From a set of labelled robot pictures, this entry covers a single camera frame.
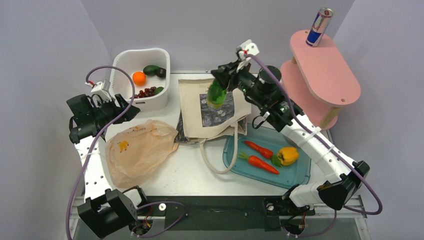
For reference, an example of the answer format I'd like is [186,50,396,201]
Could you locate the canvas tote bag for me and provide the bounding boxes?
[175,78,252,175]

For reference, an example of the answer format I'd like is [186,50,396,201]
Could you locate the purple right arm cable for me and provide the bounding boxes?
[245,52,383,239]

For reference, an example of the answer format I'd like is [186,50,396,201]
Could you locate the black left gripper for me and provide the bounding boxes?
[92,94,140,126]

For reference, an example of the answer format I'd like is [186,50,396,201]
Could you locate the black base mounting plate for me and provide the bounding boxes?
[128,196,315,235]

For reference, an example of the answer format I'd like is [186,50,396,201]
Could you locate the yellow bell pepper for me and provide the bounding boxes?
[277,147,300,166]

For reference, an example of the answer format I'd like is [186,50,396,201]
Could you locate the white plastic basket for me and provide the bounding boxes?
[109,48,170,112]

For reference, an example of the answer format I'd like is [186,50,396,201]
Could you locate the orange carrot with greens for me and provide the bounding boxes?
[237,152,280,175]

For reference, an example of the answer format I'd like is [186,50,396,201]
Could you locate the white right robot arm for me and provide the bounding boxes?
[210,60,370,215]

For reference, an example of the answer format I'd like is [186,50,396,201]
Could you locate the red grape bunch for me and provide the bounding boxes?
[134,86,164,99]

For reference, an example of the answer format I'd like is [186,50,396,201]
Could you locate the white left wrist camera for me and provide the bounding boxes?
[85,79,113,102]

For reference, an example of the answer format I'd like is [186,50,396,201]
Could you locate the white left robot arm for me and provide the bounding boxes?
[66,94,149,239]

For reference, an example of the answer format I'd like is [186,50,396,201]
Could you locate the pink three-tier shelf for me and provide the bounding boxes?
[280,30,361,130]

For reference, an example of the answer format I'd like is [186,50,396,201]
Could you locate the green avocado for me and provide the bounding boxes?
[142,64,160,77]

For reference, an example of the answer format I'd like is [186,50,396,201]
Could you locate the green glass bottle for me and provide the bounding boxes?
[206,79,227,109]

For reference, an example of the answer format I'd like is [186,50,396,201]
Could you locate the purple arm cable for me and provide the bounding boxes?
[65,65,188,240]
[245,52,383,239]

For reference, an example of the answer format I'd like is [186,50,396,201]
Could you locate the blue labelled bottle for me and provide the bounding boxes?
[305,7,334,47]

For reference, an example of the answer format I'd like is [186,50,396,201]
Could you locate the red chili pepper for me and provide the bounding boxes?
[243,140,283,168]

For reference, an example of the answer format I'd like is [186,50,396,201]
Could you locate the orange plastic grocery bag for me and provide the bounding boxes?
[105,120,179,189]

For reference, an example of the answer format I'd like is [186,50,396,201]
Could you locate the orange fruit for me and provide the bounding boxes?
[132,71,147,87]

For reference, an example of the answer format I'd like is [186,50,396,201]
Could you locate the teal plastic tray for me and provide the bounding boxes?
[231,123,312,189]

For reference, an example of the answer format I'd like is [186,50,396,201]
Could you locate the aluminium frame rail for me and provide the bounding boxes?
[311,130,372,240]

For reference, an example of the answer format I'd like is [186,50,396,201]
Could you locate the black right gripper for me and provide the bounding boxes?
[213,57,269,108]

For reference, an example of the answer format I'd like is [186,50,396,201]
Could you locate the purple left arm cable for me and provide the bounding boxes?
[65,65,188,240]

